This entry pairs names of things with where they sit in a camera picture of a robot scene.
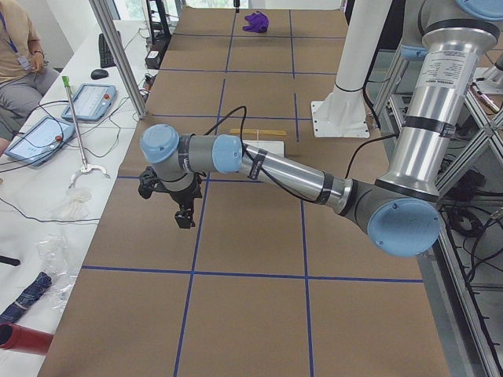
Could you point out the black handle at edge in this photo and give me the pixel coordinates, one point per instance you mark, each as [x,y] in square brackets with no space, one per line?
[9,261]

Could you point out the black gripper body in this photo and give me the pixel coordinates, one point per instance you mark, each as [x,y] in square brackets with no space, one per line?
[183,195]

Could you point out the folded dark blue umbrella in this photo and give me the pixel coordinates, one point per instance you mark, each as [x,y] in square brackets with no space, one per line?
[27,298]

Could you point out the metal reacher grabber stick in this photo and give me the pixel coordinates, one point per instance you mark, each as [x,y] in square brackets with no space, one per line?
[86,167]

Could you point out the black keyboard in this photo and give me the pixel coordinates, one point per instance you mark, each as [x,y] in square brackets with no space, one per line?
[105,54]

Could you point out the white crumpled cloth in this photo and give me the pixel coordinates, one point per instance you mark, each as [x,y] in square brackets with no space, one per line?
[73,207]

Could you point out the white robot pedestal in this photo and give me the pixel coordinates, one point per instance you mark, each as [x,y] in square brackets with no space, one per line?
[342,113]

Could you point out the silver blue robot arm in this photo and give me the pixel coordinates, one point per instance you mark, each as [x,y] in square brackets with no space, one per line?
[397,211]

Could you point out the seated person beige shirt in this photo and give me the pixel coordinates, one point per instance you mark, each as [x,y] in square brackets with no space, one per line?
[25,78]

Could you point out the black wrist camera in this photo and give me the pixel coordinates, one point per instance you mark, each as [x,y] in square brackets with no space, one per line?
[147,182]

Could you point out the aluminium frame post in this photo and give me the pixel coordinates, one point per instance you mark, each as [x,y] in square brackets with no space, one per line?
[108,28]

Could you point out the purple towel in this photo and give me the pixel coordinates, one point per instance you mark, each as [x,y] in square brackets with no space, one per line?
[258,22]

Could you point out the clear plastic bag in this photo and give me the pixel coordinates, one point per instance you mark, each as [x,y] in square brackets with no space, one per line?
[59,266]

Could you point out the white wooden towel rack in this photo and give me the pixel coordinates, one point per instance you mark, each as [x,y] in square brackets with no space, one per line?
[269,140]

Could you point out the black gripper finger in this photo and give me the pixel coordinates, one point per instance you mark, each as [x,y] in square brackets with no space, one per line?
[184,219]

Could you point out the black box on table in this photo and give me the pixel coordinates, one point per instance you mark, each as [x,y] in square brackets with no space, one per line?
[153,60]

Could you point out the red cylinder tube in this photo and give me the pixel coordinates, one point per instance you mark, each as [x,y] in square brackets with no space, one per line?
[25,340]

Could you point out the black computer mouse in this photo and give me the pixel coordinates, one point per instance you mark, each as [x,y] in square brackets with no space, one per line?
[99,74]

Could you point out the near blue teach pendant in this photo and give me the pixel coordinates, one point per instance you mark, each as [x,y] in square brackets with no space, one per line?
[41,142]

